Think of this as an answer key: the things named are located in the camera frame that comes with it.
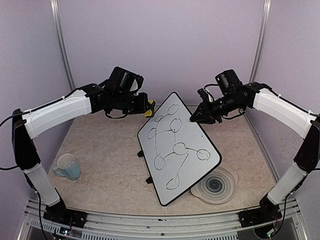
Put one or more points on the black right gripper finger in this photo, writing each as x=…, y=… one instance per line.
x=202, y=120
x=199, y=113

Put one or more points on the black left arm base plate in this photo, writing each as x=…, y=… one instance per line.
x=69, y=217

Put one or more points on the white whiteboard black frame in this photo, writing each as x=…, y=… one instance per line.
x=178, y=153

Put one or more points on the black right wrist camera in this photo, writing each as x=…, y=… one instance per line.
x=228, y=81

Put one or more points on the right aluminium frame post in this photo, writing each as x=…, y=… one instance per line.
x=261, y=39

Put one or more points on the light blue mug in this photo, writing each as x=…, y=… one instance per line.
x=68, y=167

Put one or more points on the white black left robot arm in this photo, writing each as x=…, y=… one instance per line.
x=89, y=99

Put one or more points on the yellow bone-shaped eraser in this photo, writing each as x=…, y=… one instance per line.
x=148, y=113

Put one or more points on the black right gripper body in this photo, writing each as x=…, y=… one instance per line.
x=228, y=104

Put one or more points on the front aluminium rail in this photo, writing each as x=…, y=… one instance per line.
x=212, y=226

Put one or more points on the grey spiral pattern plate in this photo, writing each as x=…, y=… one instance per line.
x=216, y=188

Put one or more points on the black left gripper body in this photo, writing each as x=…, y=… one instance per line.
x=122, y=101

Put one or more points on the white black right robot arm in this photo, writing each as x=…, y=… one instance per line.
x=261, y=97

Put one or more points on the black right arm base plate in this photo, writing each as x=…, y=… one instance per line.
x=255, y=216

